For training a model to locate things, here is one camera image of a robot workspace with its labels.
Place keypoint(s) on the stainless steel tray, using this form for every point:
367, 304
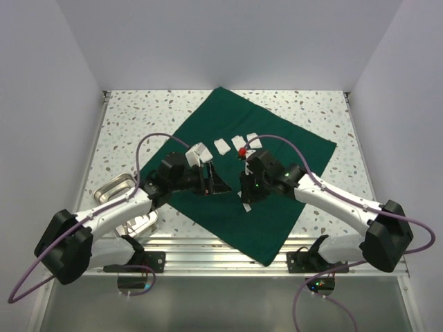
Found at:
115, 188

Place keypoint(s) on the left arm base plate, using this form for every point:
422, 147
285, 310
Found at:
153, 259

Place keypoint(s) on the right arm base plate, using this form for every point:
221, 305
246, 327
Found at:
305, 262

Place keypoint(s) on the green surgical cloth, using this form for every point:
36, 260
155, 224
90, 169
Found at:
194, 116

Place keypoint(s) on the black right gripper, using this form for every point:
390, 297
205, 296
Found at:
248, 195

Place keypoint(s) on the white gauze pad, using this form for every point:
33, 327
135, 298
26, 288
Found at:
253, 141
238, 142
205, 156
222, 146

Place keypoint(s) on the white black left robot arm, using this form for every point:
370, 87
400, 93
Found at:
70, 244

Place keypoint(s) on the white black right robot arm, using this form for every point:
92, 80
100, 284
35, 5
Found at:
381, 235

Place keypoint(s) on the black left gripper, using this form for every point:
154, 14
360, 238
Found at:
218, 185

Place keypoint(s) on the white strip packet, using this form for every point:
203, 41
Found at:
246, 206

